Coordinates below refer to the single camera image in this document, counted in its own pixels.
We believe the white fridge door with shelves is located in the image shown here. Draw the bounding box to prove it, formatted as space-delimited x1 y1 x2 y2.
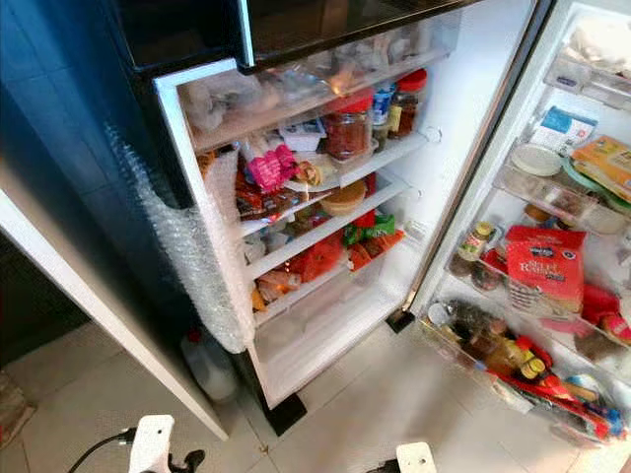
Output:
404 0 631 449

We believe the black fridge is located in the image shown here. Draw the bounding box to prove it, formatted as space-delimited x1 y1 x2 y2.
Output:
0 0 558 438

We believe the clear fridge drawer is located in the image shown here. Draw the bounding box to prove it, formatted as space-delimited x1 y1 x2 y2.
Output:
179 25 462 154

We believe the white jug with red cap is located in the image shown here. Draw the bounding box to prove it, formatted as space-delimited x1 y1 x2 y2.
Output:
181 329 239 403

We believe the white door panel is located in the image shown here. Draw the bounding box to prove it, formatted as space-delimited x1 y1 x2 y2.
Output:
0 191 230 441

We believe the clear bubble wrap sheet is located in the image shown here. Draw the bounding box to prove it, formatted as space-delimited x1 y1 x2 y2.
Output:
103 121 254 355

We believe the orange red plastic bag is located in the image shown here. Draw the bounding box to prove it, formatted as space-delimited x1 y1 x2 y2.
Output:
285 236 347 285

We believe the orange snack packet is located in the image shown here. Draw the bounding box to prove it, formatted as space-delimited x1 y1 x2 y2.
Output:
348 229 406 273

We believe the green food packet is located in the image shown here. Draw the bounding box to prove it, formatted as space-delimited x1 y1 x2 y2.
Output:
342 213 396 246

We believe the pink food packet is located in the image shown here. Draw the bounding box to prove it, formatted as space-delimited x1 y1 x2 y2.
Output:
245 142 300 194

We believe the dark bottle with yellow cap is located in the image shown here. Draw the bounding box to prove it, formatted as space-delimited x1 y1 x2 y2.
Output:
458 313 549 383

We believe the small bottle with yellow lid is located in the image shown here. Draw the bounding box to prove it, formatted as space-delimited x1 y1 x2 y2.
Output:
457 221 498 263

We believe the wide jar with red lid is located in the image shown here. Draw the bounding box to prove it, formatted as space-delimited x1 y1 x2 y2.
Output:
319 93 375 163

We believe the blue and white bottle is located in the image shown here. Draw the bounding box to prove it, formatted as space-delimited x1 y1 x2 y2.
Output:
371 83 396 131

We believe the red raisin bag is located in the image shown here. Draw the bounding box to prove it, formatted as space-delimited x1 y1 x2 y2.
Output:
504 224 589 315

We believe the tall jar with red lid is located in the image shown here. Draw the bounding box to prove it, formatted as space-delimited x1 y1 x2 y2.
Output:
388 68 428 140

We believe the black glossy freezer door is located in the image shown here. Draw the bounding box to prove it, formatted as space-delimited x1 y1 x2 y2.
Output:
237 0 489 72

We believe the round tub with white lid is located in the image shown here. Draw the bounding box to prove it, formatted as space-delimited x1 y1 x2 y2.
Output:
510 142 564 179

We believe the blue and white packet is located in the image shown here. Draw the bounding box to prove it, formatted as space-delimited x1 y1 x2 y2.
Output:
531 104 598 155

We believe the orange food box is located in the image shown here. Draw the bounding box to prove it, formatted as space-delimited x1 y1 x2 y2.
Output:
571 134 631 204

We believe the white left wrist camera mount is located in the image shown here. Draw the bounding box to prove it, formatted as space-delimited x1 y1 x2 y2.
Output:
127 414 176 473

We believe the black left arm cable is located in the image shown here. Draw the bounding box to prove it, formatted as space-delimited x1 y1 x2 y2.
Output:
67 428 138 473

